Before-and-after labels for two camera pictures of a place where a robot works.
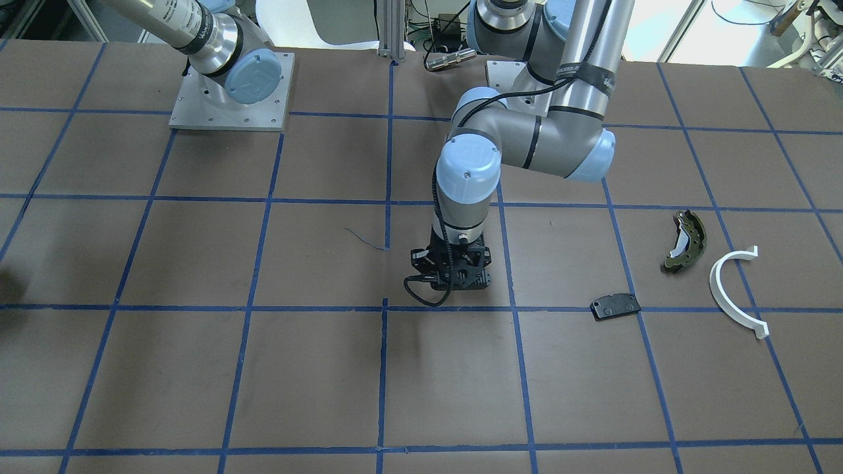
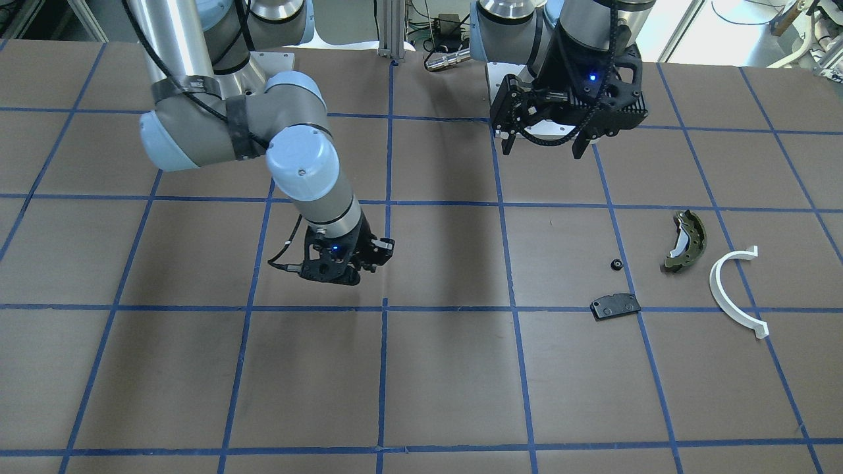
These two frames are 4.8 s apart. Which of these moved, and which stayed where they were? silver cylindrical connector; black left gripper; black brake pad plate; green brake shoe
Moved: black left gripper
Stayed: silver cylindrical connector; black brake pad plate; green brake shoe
